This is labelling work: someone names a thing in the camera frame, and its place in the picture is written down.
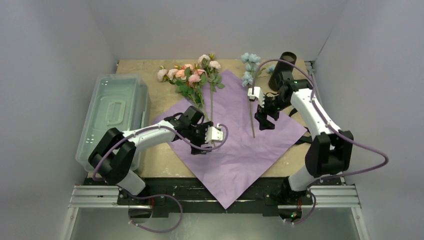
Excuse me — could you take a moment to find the clear plastic storage box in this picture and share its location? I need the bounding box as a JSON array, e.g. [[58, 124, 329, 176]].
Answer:
[[75, 73, 151, 173]]

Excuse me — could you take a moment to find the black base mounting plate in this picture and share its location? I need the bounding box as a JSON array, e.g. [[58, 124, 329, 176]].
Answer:
[[82, 177, 342, 220]]

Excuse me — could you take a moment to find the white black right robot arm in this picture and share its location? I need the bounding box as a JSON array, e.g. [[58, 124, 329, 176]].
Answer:
[[247, 73, 353, 204]]

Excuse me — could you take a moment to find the white pink rose stem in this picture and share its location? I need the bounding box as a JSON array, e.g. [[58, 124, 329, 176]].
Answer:
[[197, 53, 225, 121]]

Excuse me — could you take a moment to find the purple tissue paper sheet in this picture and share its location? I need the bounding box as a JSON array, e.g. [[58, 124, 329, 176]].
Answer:
[[144, 70, 306, 209]]

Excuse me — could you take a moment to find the aluminium frame rail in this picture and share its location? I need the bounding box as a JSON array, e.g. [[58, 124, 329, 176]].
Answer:
[[61, 185, 371, 240]]

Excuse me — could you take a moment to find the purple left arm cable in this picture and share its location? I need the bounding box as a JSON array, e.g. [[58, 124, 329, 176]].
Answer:
[[91, 123, 230, 233]]

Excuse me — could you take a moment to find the black ribbon gold lettering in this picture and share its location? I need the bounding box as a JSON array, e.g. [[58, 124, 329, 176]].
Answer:
[[288, 107, 314, 146]]

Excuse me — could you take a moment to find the loose blue flower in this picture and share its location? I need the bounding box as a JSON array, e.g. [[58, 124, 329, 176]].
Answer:
[[266, 64, 276, 75]]

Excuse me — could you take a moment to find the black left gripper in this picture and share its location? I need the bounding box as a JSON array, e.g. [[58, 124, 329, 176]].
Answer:
[[185, 121, 213, 153]]

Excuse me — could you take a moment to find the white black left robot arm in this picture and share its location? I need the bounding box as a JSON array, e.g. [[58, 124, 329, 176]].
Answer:
[[88, 106, 223, 205]]

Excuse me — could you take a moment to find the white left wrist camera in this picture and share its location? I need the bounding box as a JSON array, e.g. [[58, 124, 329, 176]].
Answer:
[[205, 124, 224, 144]]

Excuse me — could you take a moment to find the peach pink rose stem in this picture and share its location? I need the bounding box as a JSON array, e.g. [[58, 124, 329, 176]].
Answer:
[[170, 63, 210, 120]]

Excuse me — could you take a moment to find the pale pink rose stem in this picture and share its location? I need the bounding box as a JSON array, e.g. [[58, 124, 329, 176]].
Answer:
[[157, 65, 180, 83]]

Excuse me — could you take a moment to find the black cylindrical vase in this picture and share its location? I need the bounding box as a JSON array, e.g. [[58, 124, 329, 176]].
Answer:
[[268, 51, 297, 92]]

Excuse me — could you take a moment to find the blue flower stem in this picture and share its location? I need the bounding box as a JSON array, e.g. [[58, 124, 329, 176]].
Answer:
[[240, 52, 261, 138]]

